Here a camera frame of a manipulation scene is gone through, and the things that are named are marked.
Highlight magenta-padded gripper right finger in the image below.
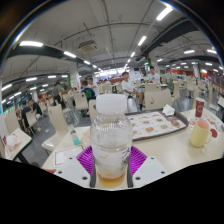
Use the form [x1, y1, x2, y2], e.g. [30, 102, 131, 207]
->
[126, 145, 168, 189]

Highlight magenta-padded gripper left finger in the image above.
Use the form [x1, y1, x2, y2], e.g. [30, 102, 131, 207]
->
[53, 144, 98, 189]

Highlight clear white-capped drink bottle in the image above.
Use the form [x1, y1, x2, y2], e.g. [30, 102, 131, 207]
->
[89, 93, 134, 188]

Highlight red packet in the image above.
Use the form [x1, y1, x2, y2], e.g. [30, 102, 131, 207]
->
[42, 167, 57, 174]

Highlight small teal-labelled bottle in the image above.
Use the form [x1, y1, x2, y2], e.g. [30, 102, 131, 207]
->
[68, 123, 82, 147]

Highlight crumpled paper food wrapper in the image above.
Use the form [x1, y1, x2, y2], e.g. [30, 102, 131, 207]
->
[81, 126, 93, 149]

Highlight dark food tray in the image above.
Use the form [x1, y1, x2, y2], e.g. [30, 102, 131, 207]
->
[124, 109, 189, 141]

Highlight cream canteen chairs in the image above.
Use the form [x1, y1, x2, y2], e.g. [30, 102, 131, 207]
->
[3, 78, 224, 151]

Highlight cream black-edged side table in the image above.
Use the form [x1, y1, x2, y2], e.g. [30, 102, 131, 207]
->
[0, 127, 33, 164]

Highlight pale yellow mug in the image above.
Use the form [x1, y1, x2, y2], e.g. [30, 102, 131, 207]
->
[189, 119, 213, 149]

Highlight white crumpled napkin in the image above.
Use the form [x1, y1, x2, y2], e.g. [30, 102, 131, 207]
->
[161, 103, 176, 117]

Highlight white plastic bag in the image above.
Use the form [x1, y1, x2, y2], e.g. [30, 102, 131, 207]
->
[1, 134, 23, 153]

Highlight person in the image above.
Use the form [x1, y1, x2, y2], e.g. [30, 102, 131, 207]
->
[146, 65, 162, 84]
[87, 77, 100, 96]
[20, 99, 34, 129]
[120, 71, 145, 111]
[52, 81, 68, 108]
[80, 79, 97, 103]
[28, 98, 44, 118]

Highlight flat round red coaster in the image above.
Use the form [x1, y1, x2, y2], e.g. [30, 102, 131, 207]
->
[209, 128, 219, 139]

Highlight red paper cup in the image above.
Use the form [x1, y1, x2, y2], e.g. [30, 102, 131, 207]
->
[194, 97, 206, 118]

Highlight printed paper flyer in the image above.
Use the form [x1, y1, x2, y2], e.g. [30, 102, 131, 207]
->
[186, 116, 224, 134]

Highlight ceiling air conditioner unit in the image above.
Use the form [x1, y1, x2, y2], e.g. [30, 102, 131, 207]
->
[78, 39, 99, 53]

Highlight ceiling lights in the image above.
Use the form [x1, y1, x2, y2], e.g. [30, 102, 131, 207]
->
[0, 6, 224, 101]

